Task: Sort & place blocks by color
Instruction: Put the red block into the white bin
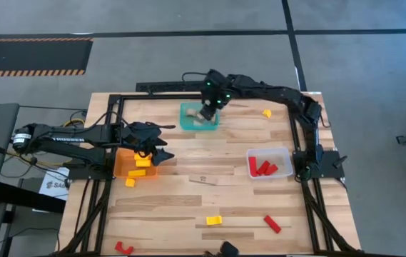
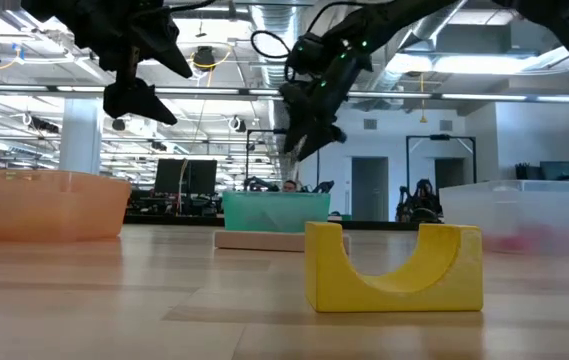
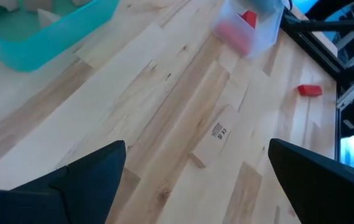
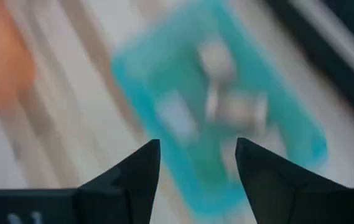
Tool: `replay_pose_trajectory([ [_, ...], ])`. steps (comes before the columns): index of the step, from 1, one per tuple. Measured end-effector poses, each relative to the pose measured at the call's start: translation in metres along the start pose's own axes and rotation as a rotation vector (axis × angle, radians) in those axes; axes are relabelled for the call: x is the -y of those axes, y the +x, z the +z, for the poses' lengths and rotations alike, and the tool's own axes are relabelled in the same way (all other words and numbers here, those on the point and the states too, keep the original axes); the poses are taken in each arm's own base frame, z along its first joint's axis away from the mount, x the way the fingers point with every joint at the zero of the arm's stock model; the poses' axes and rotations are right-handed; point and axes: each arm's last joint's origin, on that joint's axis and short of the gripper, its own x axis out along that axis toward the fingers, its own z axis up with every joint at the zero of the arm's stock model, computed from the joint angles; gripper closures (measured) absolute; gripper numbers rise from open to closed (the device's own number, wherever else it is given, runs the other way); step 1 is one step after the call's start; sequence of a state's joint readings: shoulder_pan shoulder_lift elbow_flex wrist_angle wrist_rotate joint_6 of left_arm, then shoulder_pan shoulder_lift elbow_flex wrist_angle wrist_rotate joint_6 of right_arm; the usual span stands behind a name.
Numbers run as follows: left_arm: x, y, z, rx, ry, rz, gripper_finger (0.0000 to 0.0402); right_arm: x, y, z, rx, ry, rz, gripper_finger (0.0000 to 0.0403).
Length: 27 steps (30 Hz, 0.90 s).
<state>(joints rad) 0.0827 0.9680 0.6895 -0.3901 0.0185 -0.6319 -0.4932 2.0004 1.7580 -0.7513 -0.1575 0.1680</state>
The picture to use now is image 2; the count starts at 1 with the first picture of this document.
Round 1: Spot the teal translucent plastic bin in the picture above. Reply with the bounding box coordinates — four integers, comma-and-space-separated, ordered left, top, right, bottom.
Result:
222, 190, 332, 234

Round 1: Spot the black computer monitor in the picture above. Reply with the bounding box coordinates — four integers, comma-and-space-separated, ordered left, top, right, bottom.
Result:
153, 158, 188, 196
186, 159, 219, 196

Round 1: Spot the silver ventilation duct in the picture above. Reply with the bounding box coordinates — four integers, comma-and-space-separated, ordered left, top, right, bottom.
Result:
251, 4, 311, 186

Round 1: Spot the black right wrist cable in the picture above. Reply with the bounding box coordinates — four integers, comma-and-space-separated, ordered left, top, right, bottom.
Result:
250, 0, 345, 61

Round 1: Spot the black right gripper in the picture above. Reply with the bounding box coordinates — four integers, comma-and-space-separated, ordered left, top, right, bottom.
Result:
279, 22, 376, 162

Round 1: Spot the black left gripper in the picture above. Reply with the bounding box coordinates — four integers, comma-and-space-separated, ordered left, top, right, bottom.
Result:
21, 0, 194, 127

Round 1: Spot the yellow hanging cord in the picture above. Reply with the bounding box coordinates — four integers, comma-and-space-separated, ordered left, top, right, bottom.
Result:
416, 72, 428, 124

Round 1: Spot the black background rig frame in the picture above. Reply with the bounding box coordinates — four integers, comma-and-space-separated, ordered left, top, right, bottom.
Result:
405, 133, 478, 222
245, 128, 321, 194

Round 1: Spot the clear plastic bin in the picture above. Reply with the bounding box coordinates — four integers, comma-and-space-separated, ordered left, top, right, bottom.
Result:
438, 179, 569, 257

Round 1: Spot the gray door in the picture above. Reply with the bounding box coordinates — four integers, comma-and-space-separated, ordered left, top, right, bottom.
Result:
351, 156, 390, 223

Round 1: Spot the white building column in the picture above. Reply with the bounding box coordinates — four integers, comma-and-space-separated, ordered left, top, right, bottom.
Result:
58, 97, 103, 174

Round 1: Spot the long ceiling light bar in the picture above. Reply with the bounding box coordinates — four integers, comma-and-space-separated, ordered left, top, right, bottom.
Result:
0, 83, 569, 104

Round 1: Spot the yellow wooden arch block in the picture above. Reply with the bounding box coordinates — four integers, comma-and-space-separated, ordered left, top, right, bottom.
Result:
305, 221, 484, 314

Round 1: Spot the orange translucent plastic bin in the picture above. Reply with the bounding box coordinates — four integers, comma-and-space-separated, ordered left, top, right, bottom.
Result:
0, 168, 133, 243

